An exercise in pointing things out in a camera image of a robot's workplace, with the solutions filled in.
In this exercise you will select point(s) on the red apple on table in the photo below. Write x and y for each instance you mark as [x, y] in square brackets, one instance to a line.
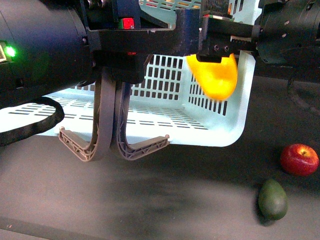
[299, 160]

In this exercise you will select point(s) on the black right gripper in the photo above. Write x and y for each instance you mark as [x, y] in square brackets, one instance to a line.
[220, 35]

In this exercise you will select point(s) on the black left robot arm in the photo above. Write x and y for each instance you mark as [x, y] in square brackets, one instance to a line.
[50, 45]

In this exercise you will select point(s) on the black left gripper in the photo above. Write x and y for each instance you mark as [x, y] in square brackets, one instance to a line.
[123, 38]

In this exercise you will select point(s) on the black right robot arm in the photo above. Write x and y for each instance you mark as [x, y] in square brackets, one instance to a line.
[285, 34]

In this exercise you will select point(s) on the green avocado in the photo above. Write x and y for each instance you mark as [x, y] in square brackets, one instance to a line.
[272, 200]

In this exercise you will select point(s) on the light blue plastic basket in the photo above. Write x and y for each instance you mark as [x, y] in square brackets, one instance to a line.
[169, 98]

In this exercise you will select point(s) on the yellow mango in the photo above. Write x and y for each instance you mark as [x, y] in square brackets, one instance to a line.
[217, 80]

